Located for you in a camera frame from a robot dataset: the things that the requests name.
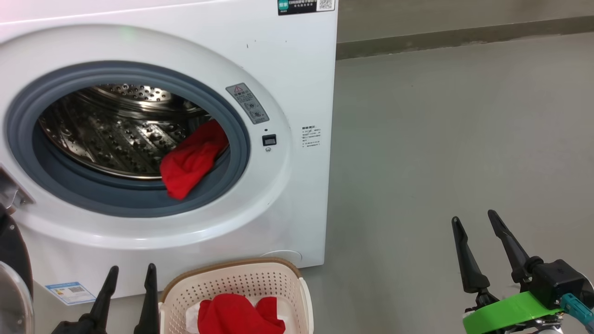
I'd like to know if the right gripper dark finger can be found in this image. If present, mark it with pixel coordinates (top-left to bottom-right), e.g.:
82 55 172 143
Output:
487 210 543 286
452 216 499 308

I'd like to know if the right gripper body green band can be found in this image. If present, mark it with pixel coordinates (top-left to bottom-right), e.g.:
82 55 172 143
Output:
463 291 565 334

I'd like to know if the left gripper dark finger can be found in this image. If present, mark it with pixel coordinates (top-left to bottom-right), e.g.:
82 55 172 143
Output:
133 263 160 334
51 265 120 334

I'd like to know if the red garment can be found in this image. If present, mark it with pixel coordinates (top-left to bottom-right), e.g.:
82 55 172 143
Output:
160 119 229 201
197 293 286 334

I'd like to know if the black glass washing machine door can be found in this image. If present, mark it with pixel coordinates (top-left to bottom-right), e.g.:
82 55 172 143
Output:
0 204 36 334

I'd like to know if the cream perforated laundry basket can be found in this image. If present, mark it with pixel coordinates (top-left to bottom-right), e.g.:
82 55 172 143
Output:
159 257 315 334

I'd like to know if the grey rubber door seal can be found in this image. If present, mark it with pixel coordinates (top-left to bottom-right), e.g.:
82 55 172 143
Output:
4 60 252 219

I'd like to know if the steel washing machine drum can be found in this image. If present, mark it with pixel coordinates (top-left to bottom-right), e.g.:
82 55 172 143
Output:
38 83 230 180

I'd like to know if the white front-load washing machine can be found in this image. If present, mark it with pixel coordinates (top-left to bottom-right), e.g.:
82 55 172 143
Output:
0 0 339 300

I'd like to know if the blue energy label sticker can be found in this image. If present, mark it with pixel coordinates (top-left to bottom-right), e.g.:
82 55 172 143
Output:
45 281 97 306

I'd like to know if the grey warning sticker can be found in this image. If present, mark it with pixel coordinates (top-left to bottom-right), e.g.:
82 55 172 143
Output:
226 82 270 125

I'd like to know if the black QR code label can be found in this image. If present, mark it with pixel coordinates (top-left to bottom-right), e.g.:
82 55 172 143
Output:
277 0 336 16

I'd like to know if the teal right camera connector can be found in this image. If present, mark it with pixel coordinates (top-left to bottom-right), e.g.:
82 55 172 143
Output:
560 293 594 328

